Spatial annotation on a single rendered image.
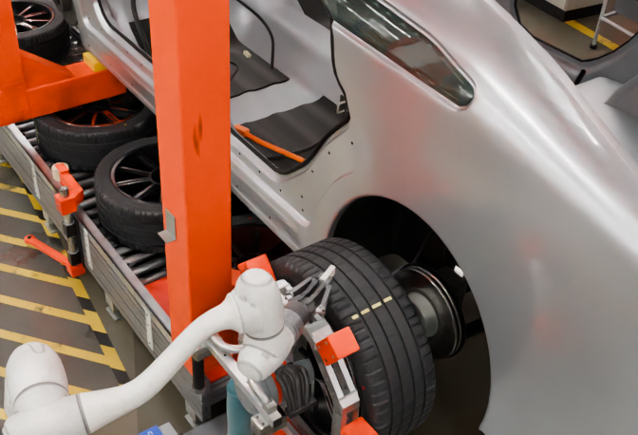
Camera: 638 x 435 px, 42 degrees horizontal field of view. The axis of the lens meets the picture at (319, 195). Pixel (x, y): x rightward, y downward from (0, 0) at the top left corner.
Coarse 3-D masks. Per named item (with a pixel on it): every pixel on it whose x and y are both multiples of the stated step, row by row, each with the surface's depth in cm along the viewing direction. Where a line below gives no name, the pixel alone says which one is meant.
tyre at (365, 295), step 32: (288, 256) 256; (320, 256) 251; (352, 256) 249; (352, 288) 239; (384, 288) 241; (352, 320) 232; (384, 320) 236; (416, 320) 240; (384, 352) 233; (416, 352) 238; (384, 384) 233; (416, 384) 239; (384, 416) 235; (416, 416) 247
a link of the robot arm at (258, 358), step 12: (276, 336) 208; (288, 336) 213; (252, 348) 208; (264, 348) 207; (276, 348) 209; (288, 348) 214; (240, 360) 208; (252, 360) 206; (264, 360) 207; (276, 360) 210; (252, 372) 207; (264, 372) 207
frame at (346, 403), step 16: (288, 288) 245; (320, 320) 235; (240, 336) 274; (320, 336) 232; (320, 368) 233; (336, 368) 235; (336, 384) 231; (352, 384) 233; (336, 400) 231; (352, 400) 232; (336, 416) 235; (352, 416) 236; (288, 432) 268; (304, 432) 267; (336, 432) 238
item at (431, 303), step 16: (400, 272) 280; (416, 272) 272; (416, 288) 275; (432, 288) 268; (416, 304) 271; (432, 304) 271; (448, 304) 264; (432, 320) 271; (448, 320) 266; (432, 336) 277; (448, 336) 269; (432, 352) 280; (448, 352) 272
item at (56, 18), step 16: (16, 0) 539; (32, 0) 540; (48, 0) 541; (16, 16) 527; (32, 16) 527; (48, 16) 536; (16, 32) 507; (32, 32) 503; (48, 32) 506; (64, 32) 520; (32, 48) 503; (48, 48) 511; (64, 48) 523
